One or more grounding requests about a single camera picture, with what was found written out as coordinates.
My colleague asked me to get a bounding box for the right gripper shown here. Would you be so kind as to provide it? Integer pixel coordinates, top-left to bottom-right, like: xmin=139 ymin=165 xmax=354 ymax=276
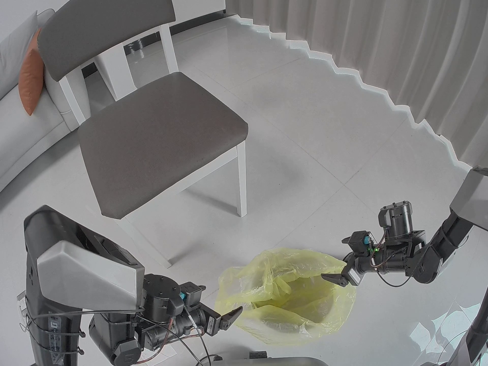
xmin=321 ymin=254 xmax=384 ymax=287

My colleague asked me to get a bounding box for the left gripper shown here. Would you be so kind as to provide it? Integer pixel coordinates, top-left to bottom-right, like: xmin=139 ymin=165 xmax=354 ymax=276
xmin=170 ymin=306 xmax=244 ymax=338

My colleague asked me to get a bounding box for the yellow plastic bag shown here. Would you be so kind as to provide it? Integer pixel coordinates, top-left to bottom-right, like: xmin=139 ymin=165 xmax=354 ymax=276
xmin=215 ymin=247 xmax=357 ymax=346

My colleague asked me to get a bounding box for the grey and white chair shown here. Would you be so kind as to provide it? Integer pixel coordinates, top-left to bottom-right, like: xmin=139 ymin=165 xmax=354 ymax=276
xmin=37 ymin=0 xmax=249 ymax=270

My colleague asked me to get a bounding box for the beige curtain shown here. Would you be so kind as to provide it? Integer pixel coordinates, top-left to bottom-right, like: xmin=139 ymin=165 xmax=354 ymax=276
xmin=223 ymin=0 xmax=488 ymax=175

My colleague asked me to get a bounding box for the pale grey sofa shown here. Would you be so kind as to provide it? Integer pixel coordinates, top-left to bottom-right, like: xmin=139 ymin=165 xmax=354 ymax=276
xmin=0 ymin=8 xmax=79 ymax=194

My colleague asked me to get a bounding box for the orange cushion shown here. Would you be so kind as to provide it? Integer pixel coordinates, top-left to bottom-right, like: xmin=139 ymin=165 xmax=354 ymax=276
xmin=20 ymin=28 xmax=43 ymax=116

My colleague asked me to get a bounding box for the grey cushion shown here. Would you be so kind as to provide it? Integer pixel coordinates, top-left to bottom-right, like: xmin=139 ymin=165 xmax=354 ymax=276
xmin=0 ymin=10 xmax=39 ymax=103

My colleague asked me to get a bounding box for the black cable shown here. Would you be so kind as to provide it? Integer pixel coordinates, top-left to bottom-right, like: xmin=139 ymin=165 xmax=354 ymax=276
xmin=22 ymin=306 xmax=146 ymax=333
xmin=182 ymin=303 xmax=214 ymax=366
xmin=370 ymin=258 xmax=416 ymax=288

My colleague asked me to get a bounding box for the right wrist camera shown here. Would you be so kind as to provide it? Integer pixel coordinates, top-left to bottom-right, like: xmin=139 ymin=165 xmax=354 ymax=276
xmin=341 ymin=231 xmax=376 ymax=258

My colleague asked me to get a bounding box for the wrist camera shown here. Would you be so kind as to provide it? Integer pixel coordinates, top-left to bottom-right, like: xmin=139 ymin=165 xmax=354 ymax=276
xmin=178 ymin=282 xmax=205 ymax=306
xmin=341 ymin=231 xmax=376 ymax=258

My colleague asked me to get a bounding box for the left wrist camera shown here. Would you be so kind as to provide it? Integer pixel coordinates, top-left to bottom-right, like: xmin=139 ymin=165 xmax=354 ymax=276
xmin=178 ymin=282 xmax=205 ymax=306

